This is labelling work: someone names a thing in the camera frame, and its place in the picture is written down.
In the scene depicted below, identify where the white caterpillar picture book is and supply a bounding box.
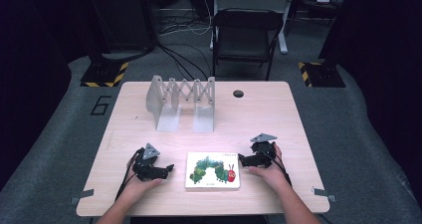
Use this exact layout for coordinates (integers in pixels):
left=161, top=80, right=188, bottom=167
left=184, top=151, right=241, bottom=191

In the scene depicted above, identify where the person's left hand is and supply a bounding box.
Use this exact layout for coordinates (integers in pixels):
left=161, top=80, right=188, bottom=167
left=123, top=173, right=164, bottom=202

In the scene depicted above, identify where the grey folding metal book rack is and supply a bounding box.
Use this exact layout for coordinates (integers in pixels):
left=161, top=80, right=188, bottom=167
left=145, top=75, right=217, bottom=133

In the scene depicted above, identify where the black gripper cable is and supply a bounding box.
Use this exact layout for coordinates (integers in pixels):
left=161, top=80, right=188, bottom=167
left=114, top=147, right=145, bottom=202
left=264, top=149, right=294, bottom=188

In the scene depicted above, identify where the bundle of floor cables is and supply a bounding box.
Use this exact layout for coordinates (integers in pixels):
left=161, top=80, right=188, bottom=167
left=154, top=0, right=214, bottom=82

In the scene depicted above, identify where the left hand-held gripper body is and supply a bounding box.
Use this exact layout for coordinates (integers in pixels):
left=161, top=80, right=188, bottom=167
left=131, top=142, right=167, bottom=182

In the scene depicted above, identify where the black cabinet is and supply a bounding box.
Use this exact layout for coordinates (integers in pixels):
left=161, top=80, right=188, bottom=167
left=84, top=0, right=157, bottom=54

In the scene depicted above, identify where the person's right hand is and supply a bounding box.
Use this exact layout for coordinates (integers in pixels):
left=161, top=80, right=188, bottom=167
left=248, top=143, right=294, bottom=192

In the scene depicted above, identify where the black folding chair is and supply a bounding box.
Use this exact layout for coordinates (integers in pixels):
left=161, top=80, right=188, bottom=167
left=211, top=7, right=285, bottom=82

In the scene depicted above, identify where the grey tape strip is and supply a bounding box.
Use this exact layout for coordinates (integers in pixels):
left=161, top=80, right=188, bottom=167
left=312, top=186, right=337, bottom=204
left=69, top=188, right=96, bottom=206

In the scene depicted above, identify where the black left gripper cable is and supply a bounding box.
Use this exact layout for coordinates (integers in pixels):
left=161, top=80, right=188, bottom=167
left=114, top=147, right=145, bottom=202

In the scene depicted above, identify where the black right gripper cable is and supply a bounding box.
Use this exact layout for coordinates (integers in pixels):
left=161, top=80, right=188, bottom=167
left=264, top=149, right=294, bottom=188

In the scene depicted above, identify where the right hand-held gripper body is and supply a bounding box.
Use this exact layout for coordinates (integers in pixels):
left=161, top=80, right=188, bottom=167
left=246, top=132, right=279, bottom=169

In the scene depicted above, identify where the black yellow striped stand base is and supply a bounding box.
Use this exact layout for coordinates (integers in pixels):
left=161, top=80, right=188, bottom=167
left=297, top=61, right=346, bottom=89
left=80, top=60, right=130, bottom=89

